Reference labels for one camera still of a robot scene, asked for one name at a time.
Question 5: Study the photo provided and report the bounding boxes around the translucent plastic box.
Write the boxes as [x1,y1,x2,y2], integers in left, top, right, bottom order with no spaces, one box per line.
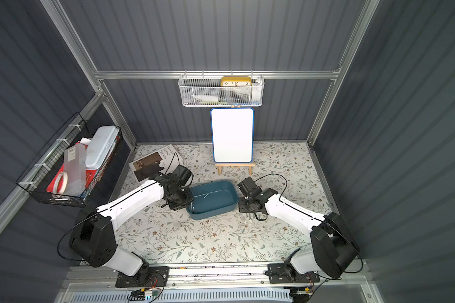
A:
[63,143,87,196]

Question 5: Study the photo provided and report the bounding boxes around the white mesh wall basket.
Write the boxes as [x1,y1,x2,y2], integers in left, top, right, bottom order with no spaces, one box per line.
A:
[178,77,265,107]

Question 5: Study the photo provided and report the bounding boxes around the silver screw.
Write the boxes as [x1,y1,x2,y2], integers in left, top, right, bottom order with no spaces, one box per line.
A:
[194,193,211,199]

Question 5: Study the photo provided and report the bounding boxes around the blue framed whiteboard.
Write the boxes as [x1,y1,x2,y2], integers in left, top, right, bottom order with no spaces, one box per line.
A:
[211,107,255,164]

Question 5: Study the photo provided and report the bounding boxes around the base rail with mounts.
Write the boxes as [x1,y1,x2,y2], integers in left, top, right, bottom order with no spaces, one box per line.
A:
[115,261,372,292]

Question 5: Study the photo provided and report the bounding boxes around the white plastic case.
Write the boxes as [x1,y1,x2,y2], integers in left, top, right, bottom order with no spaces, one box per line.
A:
[85,126,120,170]

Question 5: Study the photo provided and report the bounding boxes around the black wire wall basket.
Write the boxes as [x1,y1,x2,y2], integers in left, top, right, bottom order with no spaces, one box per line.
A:
[17,115,123,208]

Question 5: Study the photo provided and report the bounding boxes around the aluminium frame rail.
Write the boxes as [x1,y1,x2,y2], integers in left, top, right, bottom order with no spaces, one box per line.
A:
[94,69,340,80]

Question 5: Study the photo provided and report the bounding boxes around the interior design trends magazine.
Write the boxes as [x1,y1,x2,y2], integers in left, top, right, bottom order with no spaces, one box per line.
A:
[129,145,183,183]

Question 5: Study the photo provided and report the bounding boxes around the yellow clock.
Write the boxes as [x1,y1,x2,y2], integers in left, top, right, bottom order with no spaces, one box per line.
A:
[221,76,252,87]

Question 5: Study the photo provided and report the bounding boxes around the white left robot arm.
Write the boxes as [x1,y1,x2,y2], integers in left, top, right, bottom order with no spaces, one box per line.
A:
[69,165,193,276]

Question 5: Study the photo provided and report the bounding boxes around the white tape roll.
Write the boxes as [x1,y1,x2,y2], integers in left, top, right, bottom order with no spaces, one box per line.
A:
[52,171,68,194]

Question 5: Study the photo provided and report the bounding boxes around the teal plastic tray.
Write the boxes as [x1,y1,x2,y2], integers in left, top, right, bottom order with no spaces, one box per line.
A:
[186,180,238,220]

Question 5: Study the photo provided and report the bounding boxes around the small wooden easel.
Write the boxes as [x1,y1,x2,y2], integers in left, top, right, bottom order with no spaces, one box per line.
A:
[215,162,256,176]

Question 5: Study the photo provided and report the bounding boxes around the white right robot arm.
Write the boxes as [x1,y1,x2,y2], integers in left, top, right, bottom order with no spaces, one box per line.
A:
[237,177,360,281]

